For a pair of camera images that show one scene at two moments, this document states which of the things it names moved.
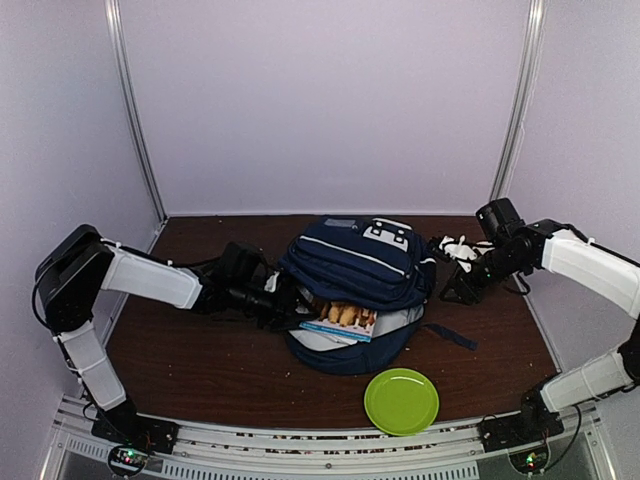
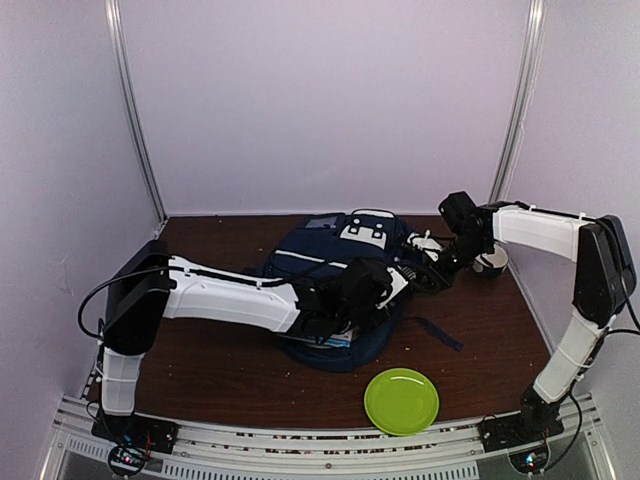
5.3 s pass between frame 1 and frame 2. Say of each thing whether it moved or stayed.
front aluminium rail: stayed
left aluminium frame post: stayed
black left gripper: moved
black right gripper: moved
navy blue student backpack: moved
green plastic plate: stayed
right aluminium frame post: stayed
